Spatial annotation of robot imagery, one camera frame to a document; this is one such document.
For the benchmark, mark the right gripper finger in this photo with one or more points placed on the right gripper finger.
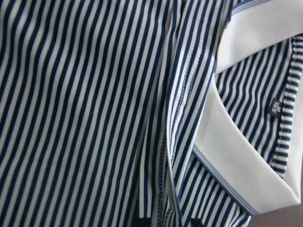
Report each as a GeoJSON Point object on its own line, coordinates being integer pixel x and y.
{"type": "Point", "coordinates": [196, 223]}

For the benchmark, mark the blue white striped polo shirt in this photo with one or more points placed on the blue white striped polo shirt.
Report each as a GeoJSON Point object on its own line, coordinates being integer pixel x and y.
{"type": "Point", "coordinates": [149, 113]}

